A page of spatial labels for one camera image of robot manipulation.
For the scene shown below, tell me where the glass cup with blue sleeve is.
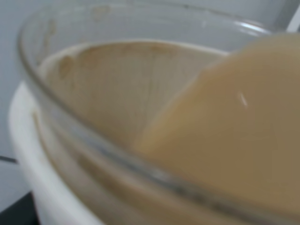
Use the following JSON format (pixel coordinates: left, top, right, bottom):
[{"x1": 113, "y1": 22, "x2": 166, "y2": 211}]
[{"x1": 9, "y1": 0, "x2": 300, "y2": 225}]

